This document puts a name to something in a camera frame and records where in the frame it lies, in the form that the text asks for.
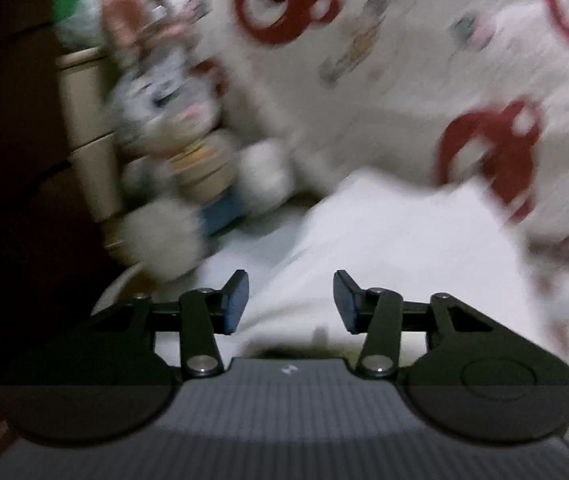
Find beige wooden drawer cabinet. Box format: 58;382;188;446
56;46;126;252

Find white long-sleeve garment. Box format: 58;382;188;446
198;170;569;362

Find white quilt red bears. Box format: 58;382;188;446
200;0;569;264

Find grey plush toy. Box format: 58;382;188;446
101;0;295;282

